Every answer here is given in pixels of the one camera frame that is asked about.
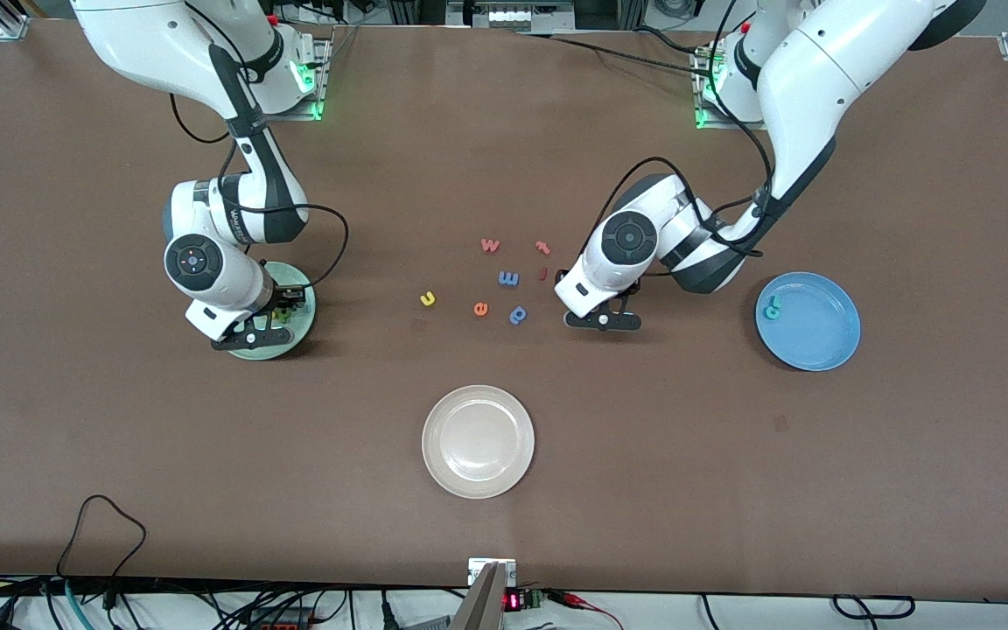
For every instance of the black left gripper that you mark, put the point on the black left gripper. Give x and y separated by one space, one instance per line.
633 289

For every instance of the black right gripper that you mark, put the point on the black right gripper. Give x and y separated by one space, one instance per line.
281 305

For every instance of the teal foam letter c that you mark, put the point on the teal foam letter c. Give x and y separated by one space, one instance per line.
766 313

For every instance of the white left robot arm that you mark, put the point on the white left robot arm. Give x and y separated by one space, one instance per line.
810 87

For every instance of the pale green plastic plate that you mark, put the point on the pale green plastic plate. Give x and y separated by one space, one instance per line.
303 339

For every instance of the blue foam letter p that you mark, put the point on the blue foam letter p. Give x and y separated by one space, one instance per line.
513 320

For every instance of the blue foam letter m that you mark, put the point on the blue foam letter m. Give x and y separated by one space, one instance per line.
508 279

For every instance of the red foam letter w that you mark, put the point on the red foam letter w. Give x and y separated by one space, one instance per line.
490 247

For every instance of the blue plastic plate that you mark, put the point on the blue plastic plate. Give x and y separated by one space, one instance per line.
819 337

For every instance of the beige plastic plate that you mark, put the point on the beige plastic plate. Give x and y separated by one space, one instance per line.
478 442

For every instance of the green terminal connector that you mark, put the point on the green terminal connector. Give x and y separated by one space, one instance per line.
535 599

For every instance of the silver equipment box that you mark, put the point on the silver equipment box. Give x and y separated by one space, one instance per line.
513 16

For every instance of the power strip with red switches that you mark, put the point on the power strip with red switches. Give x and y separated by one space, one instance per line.
281 624

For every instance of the red LED display module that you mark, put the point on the red LED display module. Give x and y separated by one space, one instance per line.
513 602

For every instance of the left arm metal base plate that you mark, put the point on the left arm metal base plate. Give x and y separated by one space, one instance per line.
714 122

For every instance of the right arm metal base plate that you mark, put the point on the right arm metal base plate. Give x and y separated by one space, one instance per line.
322 87

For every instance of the grey metal camera pole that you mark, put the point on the grey metal camera pole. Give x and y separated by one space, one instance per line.
482 608

